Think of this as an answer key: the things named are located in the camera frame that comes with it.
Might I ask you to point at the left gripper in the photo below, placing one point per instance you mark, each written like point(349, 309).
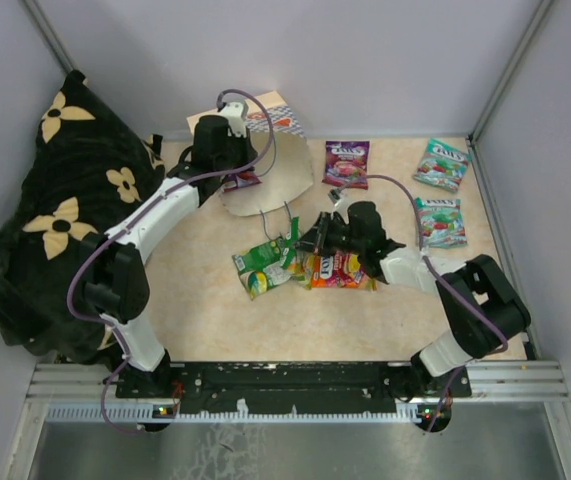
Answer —
point(248, 152)

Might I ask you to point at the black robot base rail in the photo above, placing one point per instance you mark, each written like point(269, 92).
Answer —
point(287, 387)

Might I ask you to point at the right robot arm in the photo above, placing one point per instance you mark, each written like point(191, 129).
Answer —
point(482, 308)

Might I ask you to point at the teal mint cherry candy bag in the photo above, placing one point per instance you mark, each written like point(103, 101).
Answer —
point(441, 223)

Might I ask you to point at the orange Fox's candy bag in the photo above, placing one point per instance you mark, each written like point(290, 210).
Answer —
point(341, 270)

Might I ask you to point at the checkered paper bag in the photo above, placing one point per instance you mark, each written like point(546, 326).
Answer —
point(283, 163)

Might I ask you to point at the teal Fox's mint candy bag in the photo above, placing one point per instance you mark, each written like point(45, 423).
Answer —
point(442, 166)

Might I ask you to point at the black floral pillow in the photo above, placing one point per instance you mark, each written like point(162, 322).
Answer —
point(90, 172)

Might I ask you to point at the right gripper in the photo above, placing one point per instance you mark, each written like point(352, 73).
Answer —
point(315, 239)

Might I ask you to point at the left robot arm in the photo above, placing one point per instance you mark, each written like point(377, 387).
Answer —
point(111, 287)

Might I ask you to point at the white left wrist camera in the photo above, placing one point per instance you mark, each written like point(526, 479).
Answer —
point(235, 113)

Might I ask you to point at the green Fox's candy bag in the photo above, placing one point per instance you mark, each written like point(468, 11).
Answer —
point(258, 268)

